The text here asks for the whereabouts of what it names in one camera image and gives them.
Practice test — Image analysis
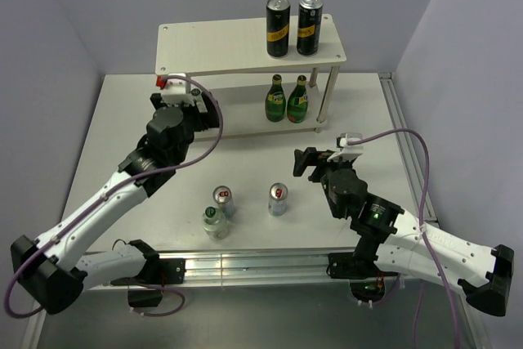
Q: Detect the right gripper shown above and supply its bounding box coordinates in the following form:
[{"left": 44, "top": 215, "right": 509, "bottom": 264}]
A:
[{"left": 293, "top": 145, "right": 355, "bottom": 217}]

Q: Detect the clear bottle green cap back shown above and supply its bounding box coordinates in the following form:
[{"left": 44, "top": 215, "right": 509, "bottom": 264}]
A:
[{"left": 190, "top": 88, "right": 202, "bottom": 100}]

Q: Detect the clear bottle green cap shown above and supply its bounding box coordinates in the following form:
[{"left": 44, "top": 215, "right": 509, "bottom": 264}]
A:
[
  {"left": 190, "top": 88, "right": 202, "bottom": 100},
  {"left": 202, "top": 206, "right": 228, "bottom": 240}
]

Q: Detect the green glass bottle back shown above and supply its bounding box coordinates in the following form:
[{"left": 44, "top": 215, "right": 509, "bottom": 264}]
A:
[{"left": 287, "top": 75, "right": 308, "bottom": 123}]

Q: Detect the green glass bottle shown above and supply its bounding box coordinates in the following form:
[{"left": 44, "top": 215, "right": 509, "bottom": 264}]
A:
[
  {"left": 287, "top": 75, "right": 308, "bottom": 123},
  {"left": 265, "top": 74, "right": 286, "bottom": 122}
]

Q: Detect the green glass bottle front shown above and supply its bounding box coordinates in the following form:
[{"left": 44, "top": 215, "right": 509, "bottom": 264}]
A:
[{"left": 265, "top": 74, "right": 286, "bottom": 122}]

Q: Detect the clear bottle green cap front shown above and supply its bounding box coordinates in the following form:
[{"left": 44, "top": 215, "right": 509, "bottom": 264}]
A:
[{"left": 202, "top": 206, "right": 228, "bottom": 240}]

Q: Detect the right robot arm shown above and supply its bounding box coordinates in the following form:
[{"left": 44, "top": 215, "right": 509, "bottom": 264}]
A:
[{"left": 293, "top": 147, "right": 514, "bottom": 316}]

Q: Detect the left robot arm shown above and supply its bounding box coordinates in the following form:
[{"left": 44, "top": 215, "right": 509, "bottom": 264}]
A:
[{"left": 3, "top": 89, "right": 224, "bottom": 319}]

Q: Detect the white two-tier shelf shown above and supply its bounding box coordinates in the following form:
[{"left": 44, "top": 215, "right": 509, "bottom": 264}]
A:
[{"left": 155, "top": 14, "right": 346, "bottom": 137}]

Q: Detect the silver can red top right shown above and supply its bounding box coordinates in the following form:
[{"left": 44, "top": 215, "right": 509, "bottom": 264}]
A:
[{"left": 268, "top": 182, "right": 288, "bottom": 217}]

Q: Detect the silver can red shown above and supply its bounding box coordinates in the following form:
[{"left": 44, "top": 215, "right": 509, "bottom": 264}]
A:
[
  {"left": 212, "top": 186, "right": 235, "bottom": 219},
  {"left": 268, "top": 182, "right": 288, "bottom": 217}
]

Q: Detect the silver can red top left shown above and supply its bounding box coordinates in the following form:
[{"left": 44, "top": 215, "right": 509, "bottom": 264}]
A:
[{"left": 212, "top": 186, "right": 235, "bottom": 219}]

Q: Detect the black can left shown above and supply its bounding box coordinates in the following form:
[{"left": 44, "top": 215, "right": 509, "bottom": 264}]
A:
[{"left": 266, "top": 0, "right": 291, "bottom": 58}]

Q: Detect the black can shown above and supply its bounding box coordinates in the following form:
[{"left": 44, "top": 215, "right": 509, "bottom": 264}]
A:
[
  {"left": 297, "top": 0, "right": 324, "bottom": 56},
  {"left": 266, "top": 0, "right": 291, "bottom": 58}
]

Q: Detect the black can right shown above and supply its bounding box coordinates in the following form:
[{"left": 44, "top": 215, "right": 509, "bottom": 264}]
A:
[{"left": 297, "top": 0, "right": 324, "bottom": 56}]

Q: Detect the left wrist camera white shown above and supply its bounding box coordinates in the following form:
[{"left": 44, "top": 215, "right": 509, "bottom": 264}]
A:
[{"left": 156, "top": 76, "right": 201, "bottom": 107}]

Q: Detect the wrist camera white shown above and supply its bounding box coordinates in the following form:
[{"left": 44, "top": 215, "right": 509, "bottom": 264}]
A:
[
  {"left": 327, "top": 132, "right": 364, "bottom": 162},
  {"left": 156, "top": 76, "right": 201, "bottom": 107}
]

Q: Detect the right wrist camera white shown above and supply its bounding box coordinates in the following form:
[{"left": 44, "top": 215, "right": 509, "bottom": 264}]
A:
[{"left": 327, "top": 132, "right": 364, "bottom": 162}]

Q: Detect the aluminium side rail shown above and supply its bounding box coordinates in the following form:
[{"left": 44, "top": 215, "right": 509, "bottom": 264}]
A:
[{"left": 378, "top": 72, "right": 491, "bottom": 349}]

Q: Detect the aluminium front rail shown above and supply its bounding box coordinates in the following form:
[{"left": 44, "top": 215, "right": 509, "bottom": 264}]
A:
[{"left": 81, "top": 247, "right": 467, "bottom": 291}]

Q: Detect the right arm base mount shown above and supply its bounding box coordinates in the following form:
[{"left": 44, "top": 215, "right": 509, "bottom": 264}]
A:
[{"left": 325, "top": 238, "right": 402, "bottom": 310}]

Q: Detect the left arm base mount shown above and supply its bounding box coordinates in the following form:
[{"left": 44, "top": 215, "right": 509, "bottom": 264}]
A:
[{"left": 110, "top": 239, "right": 186, "bottom": 317}]

